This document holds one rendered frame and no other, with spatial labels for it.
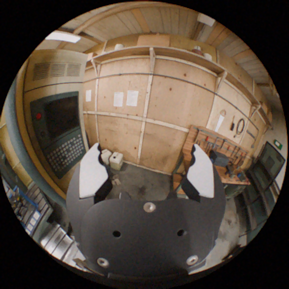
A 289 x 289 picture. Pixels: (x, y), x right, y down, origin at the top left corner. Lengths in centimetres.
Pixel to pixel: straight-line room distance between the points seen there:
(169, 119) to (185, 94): 55
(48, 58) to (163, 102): 161
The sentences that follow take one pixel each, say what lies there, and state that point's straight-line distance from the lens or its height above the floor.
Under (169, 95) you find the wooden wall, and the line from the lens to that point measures 154.
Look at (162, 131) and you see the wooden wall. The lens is 162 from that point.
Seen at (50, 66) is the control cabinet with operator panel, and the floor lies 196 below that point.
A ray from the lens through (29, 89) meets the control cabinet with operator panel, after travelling 77.
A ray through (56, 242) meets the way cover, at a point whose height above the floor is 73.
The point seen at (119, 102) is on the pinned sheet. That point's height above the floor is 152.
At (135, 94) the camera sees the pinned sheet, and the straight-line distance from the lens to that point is 163.
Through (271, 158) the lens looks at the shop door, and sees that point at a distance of 369.
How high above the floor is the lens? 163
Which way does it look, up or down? 32 degrees down
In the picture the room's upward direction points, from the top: 9 degrees clockwise
